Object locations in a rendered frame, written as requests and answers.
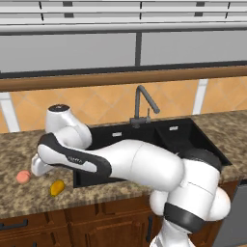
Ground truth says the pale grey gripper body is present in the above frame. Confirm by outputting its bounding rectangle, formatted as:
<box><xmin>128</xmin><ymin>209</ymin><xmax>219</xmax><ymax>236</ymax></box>
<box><xmin>30</xmin><ymin>153</ymin><xmax>55</xmax><ymax>178</ymax></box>

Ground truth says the brown wooden drawer front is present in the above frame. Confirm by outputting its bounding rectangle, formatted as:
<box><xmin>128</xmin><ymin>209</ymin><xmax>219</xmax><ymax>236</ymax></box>
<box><xmin>0</xmin><ymin>209</ymin><xmax>70</xmax><ymax>247</ymax></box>

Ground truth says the grey dishwasher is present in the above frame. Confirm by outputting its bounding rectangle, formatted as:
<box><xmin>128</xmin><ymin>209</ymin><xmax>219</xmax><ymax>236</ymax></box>
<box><xmin>221</xmin><ymin>179</ymin><xmax>247</xmax><ymax>247</ymax></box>

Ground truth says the pink peach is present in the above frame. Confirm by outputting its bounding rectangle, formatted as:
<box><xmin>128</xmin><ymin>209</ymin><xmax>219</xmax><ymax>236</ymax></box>
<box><xmin>15</xmin><ymin>170</ymin><xmax>33</xmax><ymax>185</ymax></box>

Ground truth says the yellow mango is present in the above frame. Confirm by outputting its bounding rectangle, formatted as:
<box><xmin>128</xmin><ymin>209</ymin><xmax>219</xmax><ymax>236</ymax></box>
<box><xmin>49</xmin><ymin>179</ymin><xmax>67</xmax><ymax>198</ymax></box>

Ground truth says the window with white blinds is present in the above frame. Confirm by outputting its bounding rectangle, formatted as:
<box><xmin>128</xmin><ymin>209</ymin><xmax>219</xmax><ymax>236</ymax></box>
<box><xmin>0</xmin><ymin>0</ymin><xmax>247</xmax><ymax>80</ymax></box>

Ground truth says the black cupboard door handle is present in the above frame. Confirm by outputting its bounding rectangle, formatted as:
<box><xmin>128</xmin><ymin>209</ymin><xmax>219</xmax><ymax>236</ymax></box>
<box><xmin>145</xmin><ymin>215</ymin><xmax>154</xmax><ymax>243</ymax></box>

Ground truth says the black drawer handle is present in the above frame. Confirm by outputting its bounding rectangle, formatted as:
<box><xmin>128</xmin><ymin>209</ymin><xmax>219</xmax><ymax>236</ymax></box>
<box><xmin>0</xmin><ymin>218</ymin><xmax>29</xmax><ymax>232</ymax></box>

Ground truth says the brown wooden window ledge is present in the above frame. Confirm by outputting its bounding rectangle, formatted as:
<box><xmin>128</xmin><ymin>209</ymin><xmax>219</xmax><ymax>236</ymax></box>
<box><xmin>0</xmin><ymin>65</ymin><xmax>247</xmax><ymax>93</ymax></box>

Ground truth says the dark grey sink faucet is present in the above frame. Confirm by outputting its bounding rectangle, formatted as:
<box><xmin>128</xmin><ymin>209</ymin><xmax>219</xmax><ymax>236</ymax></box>
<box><xmin>129</xmin><ymin>84</ymin><xmax>161</xmax><ymax>129</ymax></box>

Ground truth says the black double sink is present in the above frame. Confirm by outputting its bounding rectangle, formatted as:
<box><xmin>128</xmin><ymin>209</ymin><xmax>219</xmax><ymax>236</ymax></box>
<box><xmin>72</xmin><ymin>117</ymin><xmax>233</xmax><ymax>189</ymax></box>

